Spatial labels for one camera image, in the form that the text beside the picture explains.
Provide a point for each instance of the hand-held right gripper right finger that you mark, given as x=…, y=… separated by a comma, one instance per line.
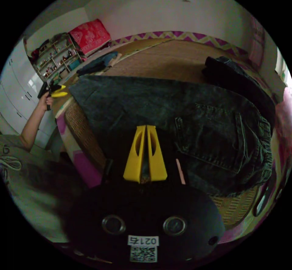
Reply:
x=157, y=162

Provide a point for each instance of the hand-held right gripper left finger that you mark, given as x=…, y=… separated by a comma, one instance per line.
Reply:
x=133, y=160

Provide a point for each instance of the person's left hand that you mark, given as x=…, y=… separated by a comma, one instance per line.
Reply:
x=46, y=102

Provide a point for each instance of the dark grey jeans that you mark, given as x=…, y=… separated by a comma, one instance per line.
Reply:
x=159, y=105

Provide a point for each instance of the person's body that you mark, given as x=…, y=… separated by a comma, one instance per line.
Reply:
x=27, y=183

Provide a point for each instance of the white cupboard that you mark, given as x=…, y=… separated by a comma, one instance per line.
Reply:
x=13, y=87

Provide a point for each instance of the red patterned blanket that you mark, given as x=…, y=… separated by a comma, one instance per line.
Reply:
x=91, y=35

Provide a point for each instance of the white shelf with small items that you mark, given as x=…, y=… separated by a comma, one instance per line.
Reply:
x=57, y=58

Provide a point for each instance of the person's left forearm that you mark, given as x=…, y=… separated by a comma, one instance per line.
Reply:
x=33, y=128

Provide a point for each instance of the bed with woven mats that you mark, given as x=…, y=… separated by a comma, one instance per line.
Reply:
x=159, y=58

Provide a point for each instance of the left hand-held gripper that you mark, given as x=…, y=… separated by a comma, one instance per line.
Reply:
x=46, y=87

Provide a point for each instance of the window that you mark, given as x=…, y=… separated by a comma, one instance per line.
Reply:
x=281, y=69

